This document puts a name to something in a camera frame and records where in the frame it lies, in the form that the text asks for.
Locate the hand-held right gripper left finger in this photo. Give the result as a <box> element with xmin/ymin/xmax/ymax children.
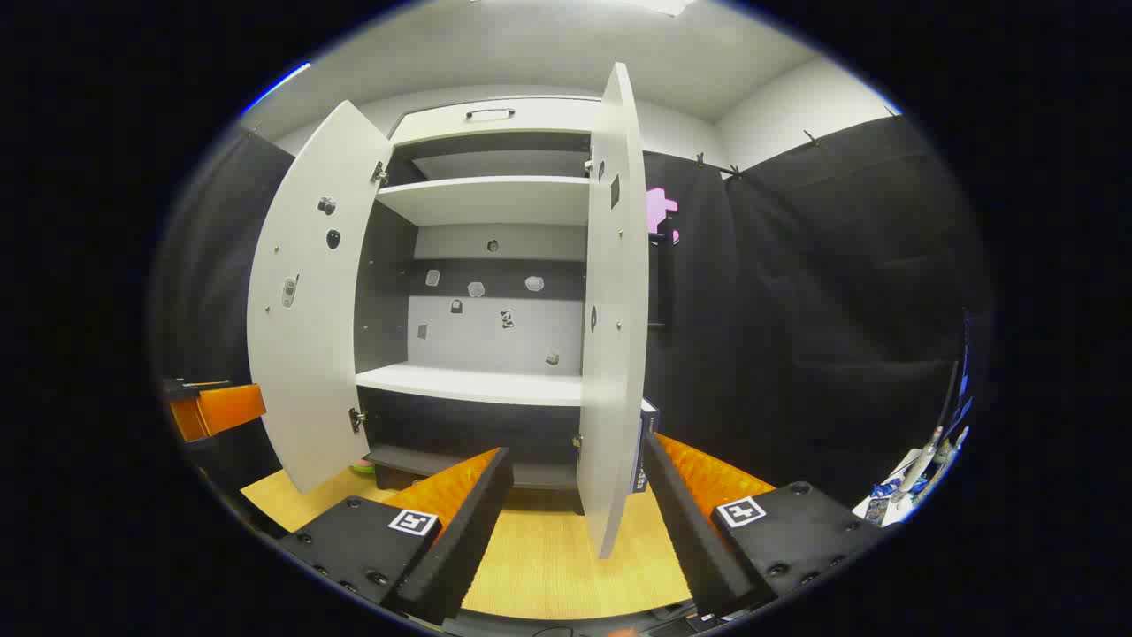
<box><xmin>281</xmin><ymin>447</ymin><xmax>516</xmax><ymax>626</ymax></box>

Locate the white cabinet shelf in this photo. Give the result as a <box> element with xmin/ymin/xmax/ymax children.
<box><xmin>356</xmin><ymin>362</ymin><xmax>585</xmax><ymax>408</ymax></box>
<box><xmin>376</xmin><ymin>175</ymin><xmax>592</xmax><ymax>227</ymax></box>

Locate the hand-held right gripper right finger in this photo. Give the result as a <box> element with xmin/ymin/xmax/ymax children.
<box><xmin>641</xmin><ymin>432</ymin><xmax>888</xmax><ymax>620</ymax></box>

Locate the dark blue box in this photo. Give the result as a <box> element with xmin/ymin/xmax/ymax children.
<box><xmin>630</xmin><ymin>398</ymin><xmax>661</xmax><ymax>495</ymax></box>

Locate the white and grey cabinet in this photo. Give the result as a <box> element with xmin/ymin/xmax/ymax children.
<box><xmin>248</xmin><ymin>62</ymin><xmax>660</xmax><ymax>560</ymax></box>

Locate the black backdrop cloth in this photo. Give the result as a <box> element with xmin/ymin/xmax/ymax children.
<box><xmin>150</xmin><ymin>113</ymin><xmax>991</xmax><ymax>532</ymax></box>

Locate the white side table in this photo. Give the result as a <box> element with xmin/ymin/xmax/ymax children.
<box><xmin>852</xmin><ymin>425</ymin><xmax>974</xmax><ymax>529</ymax></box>

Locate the white cabinet drawer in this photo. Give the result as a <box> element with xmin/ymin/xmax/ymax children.
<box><xmin>389</xmin><ymin>97</ymin><xmax>604</xmax><ymax>148</ymax></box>

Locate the white cabinet door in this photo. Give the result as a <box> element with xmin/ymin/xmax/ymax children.
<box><xmin>577</xmin><ymin>62</ymin><xmax>652</xmax><ymax>560</ymax></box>
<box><xmin>248</xmin><ymin>99</ymin><xmax>395</xmax><ymax>495</ymax></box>

